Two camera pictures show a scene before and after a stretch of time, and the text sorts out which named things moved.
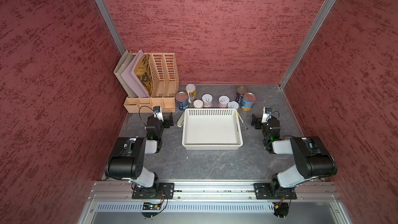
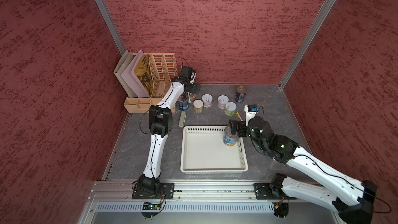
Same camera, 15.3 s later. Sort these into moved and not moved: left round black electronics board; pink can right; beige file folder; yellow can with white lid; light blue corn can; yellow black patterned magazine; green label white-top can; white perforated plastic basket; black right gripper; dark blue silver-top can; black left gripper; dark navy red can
Moved: light blue corn can; white perforated plastic basket; black left gripper; black right gripper
Not moved: pink can right; beige file folder; yellow black patterned magazine; dark blue silver-top can; left round black electronics board; yellow can with white lid; dark navy red can; green label white-top can
